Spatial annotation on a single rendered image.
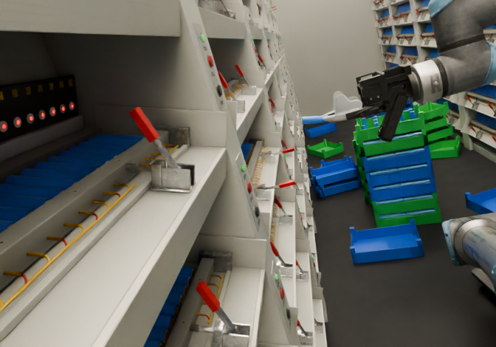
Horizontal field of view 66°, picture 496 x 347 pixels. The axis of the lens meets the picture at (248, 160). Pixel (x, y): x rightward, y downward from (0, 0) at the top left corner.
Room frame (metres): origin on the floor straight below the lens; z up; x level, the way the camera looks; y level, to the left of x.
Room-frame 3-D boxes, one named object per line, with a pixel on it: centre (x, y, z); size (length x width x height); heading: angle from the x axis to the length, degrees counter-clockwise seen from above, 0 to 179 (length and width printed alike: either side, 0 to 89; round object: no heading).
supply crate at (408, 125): (1.78, -0.71, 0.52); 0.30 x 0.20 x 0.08; 69
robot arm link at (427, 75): (0.84, -0.43, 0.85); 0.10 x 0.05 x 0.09; 169
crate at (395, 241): (1.56, -0.50, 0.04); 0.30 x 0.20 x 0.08; 71
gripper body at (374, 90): (0.86, -0.35, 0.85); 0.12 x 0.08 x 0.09; 79
